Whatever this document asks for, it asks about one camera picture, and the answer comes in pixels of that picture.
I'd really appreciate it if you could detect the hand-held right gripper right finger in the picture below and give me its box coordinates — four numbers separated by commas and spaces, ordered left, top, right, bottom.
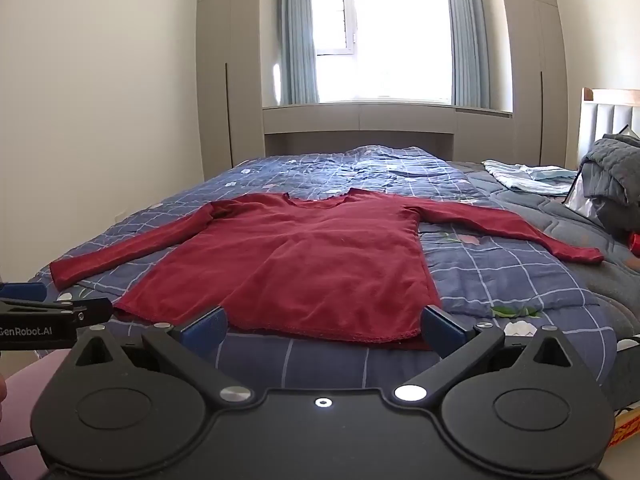
390, 305, 576, 403

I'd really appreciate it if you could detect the beige window bench cabinet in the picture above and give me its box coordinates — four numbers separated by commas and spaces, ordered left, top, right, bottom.
261, 101, 515, 158

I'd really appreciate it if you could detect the grey quilt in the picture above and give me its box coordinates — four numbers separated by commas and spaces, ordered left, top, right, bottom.
450, 160, 640, 356

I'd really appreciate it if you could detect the window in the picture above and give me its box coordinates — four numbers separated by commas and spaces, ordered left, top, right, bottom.
312, 0, 453, 103

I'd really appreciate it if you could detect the light striped cloth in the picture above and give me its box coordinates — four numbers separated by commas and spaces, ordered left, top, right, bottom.
482, 159, 578, 196

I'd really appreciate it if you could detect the orange box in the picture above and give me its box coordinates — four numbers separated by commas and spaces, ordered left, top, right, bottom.
607, 407, 640, 461

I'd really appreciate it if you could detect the pink cloth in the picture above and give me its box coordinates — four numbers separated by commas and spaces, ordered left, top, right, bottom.
0, 350, 76, 443

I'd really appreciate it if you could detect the black cable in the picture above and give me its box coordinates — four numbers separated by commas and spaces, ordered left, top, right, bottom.
0, 437, 38, 458

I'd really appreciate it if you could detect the padded wooden headboard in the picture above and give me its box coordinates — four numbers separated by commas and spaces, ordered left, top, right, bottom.
577, 87, 640, 171

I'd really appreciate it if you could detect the silver foil bag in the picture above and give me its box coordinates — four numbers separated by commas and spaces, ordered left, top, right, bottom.
562, 170, 601, 221

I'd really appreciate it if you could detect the blue plaid blanket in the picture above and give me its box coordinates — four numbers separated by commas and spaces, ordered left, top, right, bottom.
27, 145, 618, 391

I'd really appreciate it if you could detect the dark grey blanket pile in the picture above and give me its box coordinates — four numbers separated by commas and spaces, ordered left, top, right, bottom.
577, 132, 640, 256

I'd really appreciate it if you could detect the red long-sleeve shirt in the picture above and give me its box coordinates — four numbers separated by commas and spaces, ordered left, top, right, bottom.
49, 187, 606, 346

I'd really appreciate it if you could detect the blue curtain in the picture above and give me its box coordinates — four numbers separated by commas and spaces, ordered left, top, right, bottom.
280, 0, 321, 106
442, 0, 493, 108

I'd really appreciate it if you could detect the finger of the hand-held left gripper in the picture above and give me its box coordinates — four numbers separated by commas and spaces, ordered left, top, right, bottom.
0, 297, 114, 328
0, 282, 47, 303

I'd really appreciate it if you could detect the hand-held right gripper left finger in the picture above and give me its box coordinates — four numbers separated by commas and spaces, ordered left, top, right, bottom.
70, 305, 253, 408

